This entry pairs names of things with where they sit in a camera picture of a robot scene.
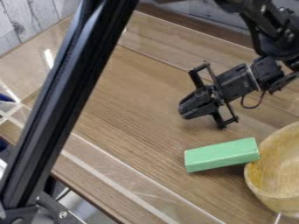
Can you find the blue object at left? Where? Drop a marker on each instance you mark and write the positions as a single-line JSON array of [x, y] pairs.
[[5, 98]]

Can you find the clear acrylic tray wall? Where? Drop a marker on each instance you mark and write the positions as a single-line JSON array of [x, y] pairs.
[[123, 158]]

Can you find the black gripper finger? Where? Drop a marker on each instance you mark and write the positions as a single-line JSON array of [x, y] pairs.
[[192, 111], [196, 98]]

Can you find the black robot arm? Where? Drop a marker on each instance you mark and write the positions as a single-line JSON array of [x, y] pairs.
[[89, 42]]

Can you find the black table leg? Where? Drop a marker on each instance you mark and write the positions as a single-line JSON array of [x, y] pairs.
[[49, 186]]

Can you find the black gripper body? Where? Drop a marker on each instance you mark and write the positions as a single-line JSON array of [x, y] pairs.
[[216, 96]]

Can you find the metal base plate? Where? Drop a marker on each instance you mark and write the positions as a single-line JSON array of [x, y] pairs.
[[55, 213]]

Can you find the light wooden bowl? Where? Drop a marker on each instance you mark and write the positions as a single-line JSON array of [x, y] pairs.
[[272, 176]]

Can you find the green rectangular block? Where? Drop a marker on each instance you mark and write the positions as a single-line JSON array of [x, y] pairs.
[[220, 155]]

